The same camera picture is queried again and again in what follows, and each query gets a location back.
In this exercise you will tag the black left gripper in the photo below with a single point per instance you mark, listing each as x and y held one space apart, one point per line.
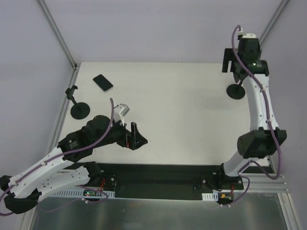
129 140

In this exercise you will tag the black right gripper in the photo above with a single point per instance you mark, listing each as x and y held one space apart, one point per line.
227 60

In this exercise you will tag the black phone stand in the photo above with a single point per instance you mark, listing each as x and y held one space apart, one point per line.
79 110
236 91

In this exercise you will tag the black smartphone silver edge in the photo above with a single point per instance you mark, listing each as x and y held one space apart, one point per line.
103 83

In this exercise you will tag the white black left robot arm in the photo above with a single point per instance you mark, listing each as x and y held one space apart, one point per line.
24 191

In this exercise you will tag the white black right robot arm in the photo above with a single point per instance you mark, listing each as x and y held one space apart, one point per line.
251 75

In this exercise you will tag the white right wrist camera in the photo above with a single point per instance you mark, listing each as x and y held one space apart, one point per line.
241 34

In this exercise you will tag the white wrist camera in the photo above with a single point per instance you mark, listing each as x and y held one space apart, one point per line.
120 111
241 34

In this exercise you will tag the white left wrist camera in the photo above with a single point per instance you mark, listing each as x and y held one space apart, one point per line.
120 111

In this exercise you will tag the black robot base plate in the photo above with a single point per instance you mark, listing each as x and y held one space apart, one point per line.
166 182

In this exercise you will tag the aluminium frame post right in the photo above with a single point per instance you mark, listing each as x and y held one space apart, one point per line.
273 21

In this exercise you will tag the aluminium frame post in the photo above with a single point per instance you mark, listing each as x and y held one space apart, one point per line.
56 32
273 21

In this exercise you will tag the white cable duct left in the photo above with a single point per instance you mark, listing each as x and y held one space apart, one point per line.
83 193

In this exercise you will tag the white cable duct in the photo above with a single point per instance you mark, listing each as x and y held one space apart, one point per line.
210 196
83 193

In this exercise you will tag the white cable duct right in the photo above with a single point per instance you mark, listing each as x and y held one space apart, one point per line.
210 196

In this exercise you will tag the aluminium frame post left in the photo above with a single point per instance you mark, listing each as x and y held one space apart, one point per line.
56 32

